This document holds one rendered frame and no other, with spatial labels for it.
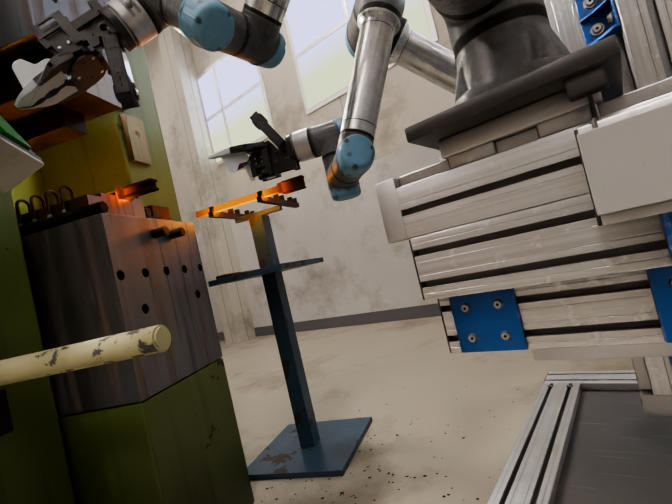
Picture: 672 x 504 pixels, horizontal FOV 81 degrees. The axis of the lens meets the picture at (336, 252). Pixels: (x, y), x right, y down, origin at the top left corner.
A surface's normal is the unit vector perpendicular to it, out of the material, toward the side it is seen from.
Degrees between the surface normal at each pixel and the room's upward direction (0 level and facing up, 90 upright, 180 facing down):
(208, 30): 139
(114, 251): 90
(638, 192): 90
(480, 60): 72
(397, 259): 90
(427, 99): 90
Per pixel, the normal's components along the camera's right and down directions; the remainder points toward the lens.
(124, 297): 0.95, -0.23
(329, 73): -0.60, 0.11
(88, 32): 0.21, -0.09
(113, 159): -0.21, 0.01
